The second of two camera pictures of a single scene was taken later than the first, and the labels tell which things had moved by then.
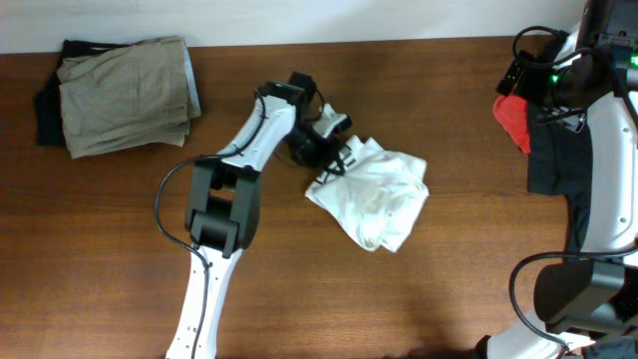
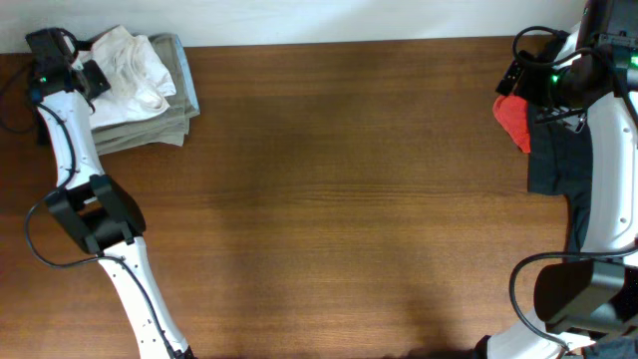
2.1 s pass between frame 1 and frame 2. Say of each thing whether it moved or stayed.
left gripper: moved
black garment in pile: stayed
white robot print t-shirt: moved
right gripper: stayed
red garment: stayed
